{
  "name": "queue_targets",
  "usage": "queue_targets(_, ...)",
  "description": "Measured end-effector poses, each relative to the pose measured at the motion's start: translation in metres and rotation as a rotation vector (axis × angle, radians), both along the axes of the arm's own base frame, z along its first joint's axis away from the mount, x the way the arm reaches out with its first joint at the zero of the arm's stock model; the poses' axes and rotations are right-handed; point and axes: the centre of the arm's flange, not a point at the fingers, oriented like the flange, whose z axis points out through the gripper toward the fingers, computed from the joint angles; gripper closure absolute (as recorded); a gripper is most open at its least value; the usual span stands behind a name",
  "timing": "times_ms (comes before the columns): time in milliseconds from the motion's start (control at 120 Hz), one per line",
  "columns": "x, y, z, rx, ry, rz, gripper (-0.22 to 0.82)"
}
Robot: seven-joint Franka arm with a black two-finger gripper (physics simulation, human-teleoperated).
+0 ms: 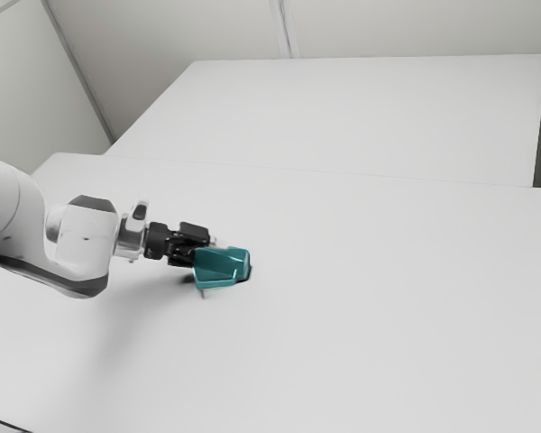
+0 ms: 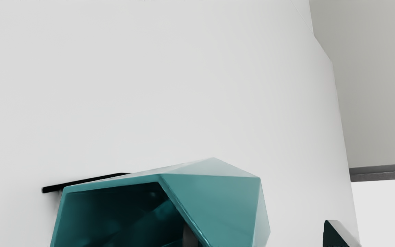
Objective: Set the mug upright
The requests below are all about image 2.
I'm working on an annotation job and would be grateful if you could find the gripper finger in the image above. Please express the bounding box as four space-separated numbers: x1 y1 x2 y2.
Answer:
323 220 361 247

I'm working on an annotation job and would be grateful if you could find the teal faceted mug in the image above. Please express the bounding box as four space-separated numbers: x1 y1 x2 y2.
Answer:
50 157 271 247

